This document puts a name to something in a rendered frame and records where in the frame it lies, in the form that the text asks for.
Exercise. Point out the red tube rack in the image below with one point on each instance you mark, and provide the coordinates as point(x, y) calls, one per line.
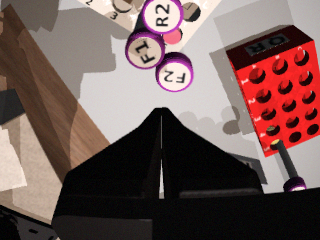
point(283, 46)

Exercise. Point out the white tube rack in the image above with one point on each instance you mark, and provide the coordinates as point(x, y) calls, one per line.
point(127, 18)

